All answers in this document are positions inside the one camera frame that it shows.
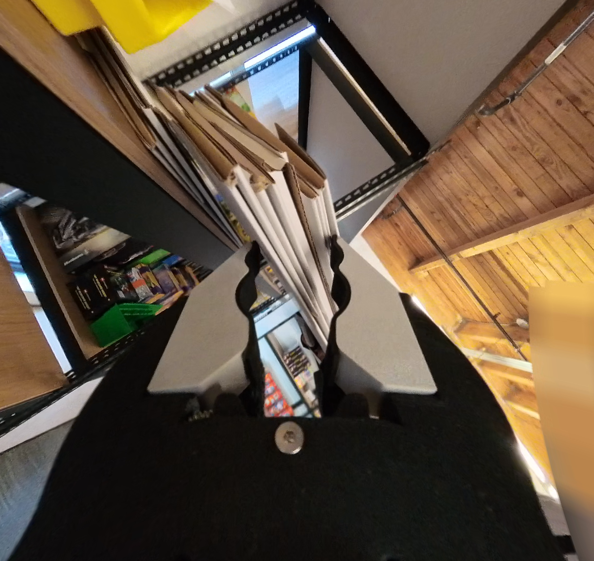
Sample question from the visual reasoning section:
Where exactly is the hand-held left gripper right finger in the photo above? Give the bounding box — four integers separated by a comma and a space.
324, 235, 438, 395

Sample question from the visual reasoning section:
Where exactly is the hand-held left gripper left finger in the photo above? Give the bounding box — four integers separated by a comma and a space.
148, 241, 263, 403

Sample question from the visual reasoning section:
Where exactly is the stack of cardboard sheets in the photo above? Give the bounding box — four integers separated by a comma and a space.
76, 27, 339, 353

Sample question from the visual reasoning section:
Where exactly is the row of colourful boxes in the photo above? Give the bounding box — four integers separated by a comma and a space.
123, 248, 205, 306

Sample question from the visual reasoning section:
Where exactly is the green plastic crate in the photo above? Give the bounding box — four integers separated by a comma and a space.
89, 302, 163, 348

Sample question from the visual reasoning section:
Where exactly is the background shelf rack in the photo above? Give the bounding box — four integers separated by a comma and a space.
253, 264, 325, 418

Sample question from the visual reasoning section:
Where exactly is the thin black ceiling pipe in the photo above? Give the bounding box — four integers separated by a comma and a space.
397, 196, 530, 360

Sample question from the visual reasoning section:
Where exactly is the small black box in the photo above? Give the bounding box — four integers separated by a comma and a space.
67, 269, 126, 322

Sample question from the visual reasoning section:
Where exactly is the dark car picture box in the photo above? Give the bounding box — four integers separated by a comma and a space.
37, 204, 154, 274

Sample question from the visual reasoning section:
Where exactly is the brown wooden shelf board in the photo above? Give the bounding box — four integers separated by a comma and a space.
0, 250, 70, 411

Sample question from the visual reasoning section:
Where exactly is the grey ceiling conduit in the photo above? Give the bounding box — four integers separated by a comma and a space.
478, 11, 594, 117

